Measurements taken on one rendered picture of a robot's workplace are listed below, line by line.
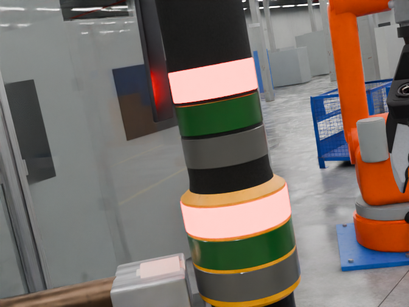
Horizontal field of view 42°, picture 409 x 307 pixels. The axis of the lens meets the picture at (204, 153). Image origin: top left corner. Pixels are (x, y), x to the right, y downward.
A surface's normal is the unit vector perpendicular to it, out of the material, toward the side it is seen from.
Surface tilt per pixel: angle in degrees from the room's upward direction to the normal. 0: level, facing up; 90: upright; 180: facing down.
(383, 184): 90
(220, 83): 90
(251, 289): 90
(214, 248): 90
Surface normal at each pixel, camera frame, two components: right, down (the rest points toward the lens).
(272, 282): 0.37, 0.08
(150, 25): 0.84, -0.02
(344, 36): -0.18, 0.29
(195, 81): -0.38, 0.22
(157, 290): 0.06, 0.15
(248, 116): 0.59, 0.02
